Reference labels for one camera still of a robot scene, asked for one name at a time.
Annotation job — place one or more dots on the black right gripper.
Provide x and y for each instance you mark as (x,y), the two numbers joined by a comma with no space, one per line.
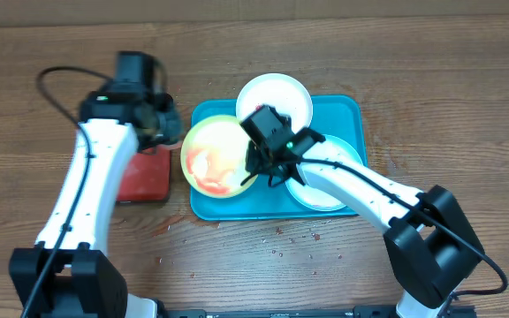
(260,161)

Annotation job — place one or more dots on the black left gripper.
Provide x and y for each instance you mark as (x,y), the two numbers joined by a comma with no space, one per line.
(174,124)

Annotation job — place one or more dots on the yellow-green plate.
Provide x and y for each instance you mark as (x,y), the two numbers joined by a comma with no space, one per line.
(213,157)

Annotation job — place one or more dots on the white plate with red stain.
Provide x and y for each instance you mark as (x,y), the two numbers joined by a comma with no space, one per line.
(282,92)

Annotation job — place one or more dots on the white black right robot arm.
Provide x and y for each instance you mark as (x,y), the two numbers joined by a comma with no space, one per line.
(431,245)

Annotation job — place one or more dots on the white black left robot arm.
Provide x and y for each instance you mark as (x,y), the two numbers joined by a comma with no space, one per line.
(67,272)

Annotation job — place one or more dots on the red tray with dark rim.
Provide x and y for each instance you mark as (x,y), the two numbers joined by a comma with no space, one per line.
(146,177)

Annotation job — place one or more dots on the teal plastic tray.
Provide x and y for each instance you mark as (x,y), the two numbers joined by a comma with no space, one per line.
(336,115)

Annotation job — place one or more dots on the light blue plate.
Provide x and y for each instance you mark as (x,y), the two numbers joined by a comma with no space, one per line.
(318,200)

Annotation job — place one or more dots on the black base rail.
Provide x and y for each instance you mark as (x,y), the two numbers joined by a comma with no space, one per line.
(376,311)

